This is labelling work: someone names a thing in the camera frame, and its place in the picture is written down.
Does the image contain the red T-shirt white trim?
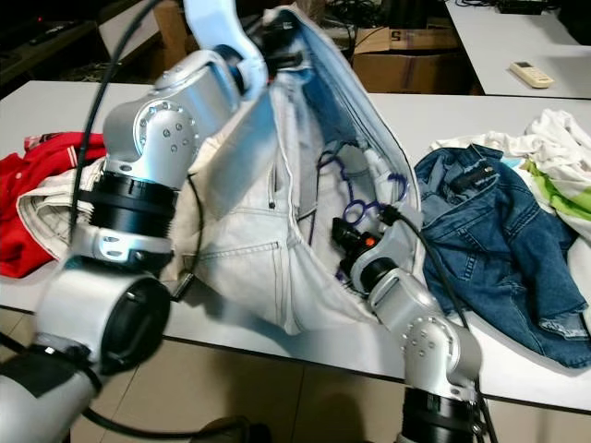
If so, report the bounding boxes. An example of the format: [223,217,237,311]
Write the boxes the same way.
[0,129,107,278]

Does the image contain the blue denim jeans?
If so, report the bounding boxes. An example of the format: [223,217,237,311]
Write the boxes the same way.
[414,143,591,370]

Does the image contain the cardboard box black label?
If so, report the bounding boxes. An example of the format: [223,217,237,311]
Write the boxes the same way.
[351,26,481,93]

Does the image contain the white table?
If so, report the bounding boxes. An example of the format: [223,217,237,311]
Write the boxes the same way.
[445,0,591,98]
[0,81,591,412]

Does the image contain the white green garment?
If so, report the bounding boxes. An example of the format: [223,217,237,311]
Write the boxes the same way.
[429,109,591,245]

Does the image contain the white remote control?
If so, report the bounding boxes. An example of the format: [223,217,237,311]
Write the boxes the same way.
[508,60,555,90]

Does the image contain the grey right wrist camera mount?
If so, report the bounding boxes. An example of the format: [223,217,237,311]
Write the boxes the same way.
[369,217,421,278]

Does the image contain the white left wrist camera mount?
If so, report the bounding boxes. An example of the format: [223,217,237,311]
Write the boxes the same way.
[183,0,269,102]

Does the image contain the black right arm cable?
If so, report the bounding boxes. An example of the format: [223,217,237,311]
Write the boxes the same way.
[379,205,500,443]

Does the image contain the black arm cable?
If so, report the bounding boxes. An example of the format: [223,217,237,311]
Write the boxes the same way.
[379,205,500,443]
[69,0,163,278]

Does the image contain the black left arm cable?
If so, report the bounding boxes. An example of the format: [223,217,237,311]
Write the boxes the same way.
[69,0,163,278]

